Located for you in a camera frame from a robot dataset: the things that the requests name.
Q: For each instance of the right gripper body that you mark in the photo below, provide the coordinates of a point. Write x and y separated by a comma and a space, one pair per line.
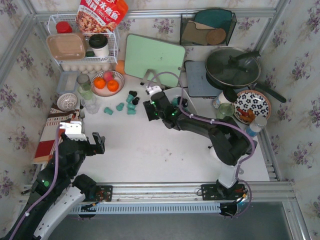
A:
152, 109

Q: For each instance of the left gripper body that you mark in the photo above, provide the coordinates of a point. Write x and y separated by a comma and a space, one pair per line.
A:
89, 147

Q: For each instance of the white plastic storage basket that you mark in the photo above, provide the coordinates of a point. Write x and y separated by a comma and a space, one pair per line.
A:
174, 93

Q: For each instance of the black capsule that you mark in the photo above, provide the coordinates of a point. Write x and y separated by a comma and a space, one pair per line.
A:
133, 93
184, 103

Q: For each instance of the grey microfibre cloth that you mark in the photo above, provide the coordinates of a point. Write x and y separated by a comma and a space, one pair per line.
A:
251, 149

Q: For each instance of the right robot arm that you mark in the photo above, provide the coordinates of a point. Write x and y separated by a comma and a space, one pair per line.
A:
230, 145

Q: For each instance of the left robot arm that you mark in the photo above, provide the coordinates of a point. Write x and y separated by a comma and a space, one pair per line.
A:
60, 172

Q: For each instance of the black capsule top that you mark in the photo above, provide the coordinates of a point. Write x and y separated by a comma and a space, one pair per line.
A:
133, 93

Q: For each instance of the striped orange cloth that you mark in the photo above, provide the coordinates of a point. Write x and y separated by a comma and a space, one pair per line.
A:
46, 146

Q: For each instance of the teal capsule top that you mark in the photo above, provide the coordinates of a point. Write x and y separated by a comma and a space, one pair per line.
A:
129, 98

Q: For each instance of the teal capsule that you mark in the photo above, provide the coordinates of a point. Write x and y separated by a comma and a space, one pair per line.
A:
108, 111
120, 106
129, 98

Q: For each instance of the teal capsule upper left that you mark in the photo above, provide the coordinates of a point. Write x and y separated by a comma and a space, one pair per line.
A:
120, 106

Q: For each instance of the grey induction cooker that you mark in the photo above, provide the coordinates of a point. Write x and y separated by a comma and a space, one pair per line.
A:
197, 83

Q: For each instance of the clear drinking glass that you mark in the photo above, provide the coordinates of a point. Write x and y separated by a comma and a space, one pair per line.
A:
92, 105

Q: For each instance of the white patterned strainer bowl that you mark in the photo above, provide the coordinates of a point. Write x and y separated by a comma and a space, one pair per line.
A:
67, 102

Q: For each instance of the teal capsule far left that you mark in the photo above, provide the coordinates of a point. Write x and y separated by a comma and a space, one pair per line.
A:
108, 111

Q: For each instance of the green cutting board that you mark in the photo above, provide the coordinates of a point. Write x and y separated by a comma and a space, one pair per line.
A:
145, 53

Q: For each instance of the fruit plate with oranges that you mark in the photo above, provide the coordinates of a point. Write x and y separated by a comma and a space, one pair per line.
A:
107, 83

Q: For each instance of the green tinted glass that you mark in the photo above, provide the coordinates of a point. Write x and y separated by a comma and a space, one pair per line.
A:
84, 88

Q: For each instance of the green glass cup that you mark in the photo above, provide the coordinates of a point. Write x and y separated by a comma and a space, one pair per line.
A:
225, 110

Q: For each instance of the clear container blue lid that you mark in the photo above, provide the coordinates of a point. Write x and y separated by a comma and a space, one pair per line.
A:
67, 82

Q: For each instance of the cartoon paper cup black lid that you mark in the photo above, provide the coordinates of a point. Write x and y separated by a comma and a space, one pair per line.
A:
227, 96

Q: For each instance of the black frying pan with lid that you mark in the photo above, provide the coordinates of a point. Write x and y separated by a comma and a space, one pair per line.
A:
235, 68

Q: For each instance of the egg tray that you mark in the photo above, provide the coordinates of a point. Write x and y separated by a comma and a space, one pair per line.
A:
83, 68

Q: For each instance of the white cup black lid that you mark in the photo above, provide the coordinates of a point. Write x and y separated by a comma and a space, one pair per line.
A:
99, 44

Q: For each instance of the round cork coaster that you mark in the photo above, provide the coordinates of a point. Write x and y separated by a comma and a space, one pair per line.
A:
216, 36

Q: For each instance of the floral plate with food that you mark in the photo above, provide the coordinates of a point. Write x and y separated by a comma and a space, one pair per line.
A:
249, 104

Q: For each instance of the black mesh organizer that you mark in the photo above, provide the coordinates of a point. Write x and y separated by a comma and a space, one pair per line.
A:
193, 30

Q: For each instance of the white pill bottle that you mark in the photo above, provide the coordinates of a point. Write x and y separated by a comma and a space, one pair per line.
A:
256, 126

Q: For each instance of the beige plastic container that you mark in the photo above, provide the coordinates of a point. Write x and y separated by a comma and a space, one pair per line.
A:
67, 46

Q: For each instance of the red snack bag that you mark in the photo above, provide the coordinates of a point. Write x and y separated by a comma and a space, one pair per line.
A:
100, 16

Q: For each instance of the red lid jar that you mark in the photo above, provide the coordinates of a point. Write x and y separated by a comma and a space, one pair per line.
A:
63, 27

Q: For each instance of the white wire rack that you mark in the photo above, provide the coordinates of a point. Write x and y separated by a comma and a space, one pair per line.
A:
113, 40

